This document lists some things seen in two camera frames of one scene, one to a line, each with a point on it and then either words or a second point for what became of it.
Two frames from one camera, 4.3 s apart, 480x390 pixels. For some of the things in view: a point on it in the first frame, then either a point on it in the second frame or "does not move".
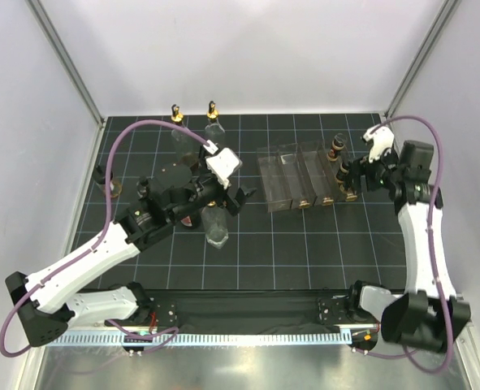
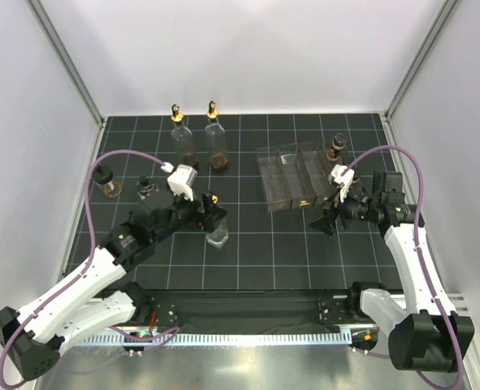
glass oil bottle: [214, 224] does not move
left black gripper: [231, 204] to [201, 220]
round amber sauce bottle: [99, 175] does not move
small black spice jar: [338, 145] does not move
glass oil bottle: [214, 131] does not move
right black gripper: [359, 167] to [325, 223]
